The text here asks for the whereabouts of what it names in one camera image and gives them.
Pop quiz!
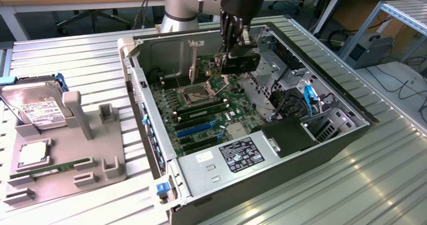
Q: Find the grey parts rack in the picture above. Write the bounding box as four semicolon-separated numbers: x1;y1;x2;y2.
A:
1;89;129;213

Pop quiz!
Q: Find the blue expansion slot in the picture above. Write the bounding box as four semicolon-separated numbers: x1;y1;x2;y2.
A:
174;121;217;138

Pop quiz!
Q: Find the green motherboard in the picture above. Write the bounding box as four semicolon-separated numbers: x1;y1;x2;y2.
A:
148;67;268;158

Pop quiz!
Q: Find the graphics card with black shroud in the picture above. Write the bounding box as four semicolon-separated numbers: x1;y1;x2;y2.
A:
186;38;262;85

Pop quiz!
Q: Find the silver CPU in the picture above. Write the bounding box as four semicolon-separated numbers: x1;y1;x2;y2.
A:
17;142;49;167

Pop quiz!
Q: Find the silver power supply unit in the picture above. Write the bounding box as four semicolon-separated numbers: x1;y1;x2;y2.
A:
176;131;281;198

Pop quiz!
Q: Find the green RAM stick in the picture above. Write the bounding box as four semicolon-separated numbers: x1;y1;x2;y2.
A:
7;159;90;181

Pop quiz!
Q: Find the silver chipset heatsink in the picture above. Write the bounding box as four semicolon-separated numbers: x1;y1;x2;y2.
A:
225;123;249;138

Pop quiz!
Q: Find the grey box appliance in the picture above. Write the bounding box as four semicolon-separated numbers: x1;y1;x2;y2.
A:
345;32;396;70

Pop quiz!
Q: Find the black office chair base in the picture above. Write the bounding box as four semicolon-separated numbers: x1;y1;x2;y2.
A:
256;0;304;11
54;8;130;35

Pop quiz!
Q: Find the thin locking lever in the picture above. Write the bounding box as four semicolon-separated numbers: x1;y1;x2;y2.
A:
172;68;184;91

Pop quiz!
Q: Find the metal socket cover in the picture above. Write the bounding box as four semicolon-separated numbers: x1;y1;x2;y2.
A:
202;73;230;96

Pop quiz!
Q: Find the blue disk bracket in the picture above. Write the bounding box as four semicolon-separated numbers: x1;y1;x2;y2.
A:
0;71;70;92

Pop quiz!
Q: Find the silver hard disk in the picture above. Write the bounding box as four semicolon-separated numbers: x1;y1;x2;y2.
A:
0;78;73;131

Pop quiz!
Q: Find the dark RAM stick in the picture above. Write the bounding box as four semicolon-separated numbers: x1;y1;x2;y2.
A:
174;102;229;122

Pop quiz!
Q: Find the black plastic shroud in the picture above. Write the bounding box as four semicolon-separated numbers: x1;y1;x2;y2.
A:
250;116;321;160

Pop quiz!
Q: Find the blue wire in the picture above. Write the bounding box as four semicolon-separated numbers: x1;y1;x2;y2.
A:
302;84;317;117

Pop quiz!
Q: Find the aluminium profile frame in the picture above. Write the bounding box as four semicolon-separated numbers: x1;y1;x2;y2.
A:
337;0;427;61

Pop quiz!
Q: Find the CPU socket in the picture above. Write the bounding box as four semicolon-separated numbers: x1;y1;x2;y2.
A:
178;84;217;108

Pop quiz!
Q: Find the open dark PC case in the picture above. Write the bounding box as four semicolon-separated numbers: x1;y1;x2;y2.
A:
115;21;380;225

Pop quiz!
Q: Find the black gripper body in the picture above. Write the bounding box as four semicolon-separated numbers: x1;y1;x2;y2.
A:
218;0;270;26

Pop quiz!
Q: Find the silver drive cage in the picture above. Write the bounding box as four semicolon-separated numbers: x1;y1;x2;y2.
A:
240;27;321;123

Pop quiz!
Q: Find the black expansion slot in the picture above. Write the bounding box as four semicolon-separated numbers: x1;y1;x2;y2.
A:
181;134;218;153

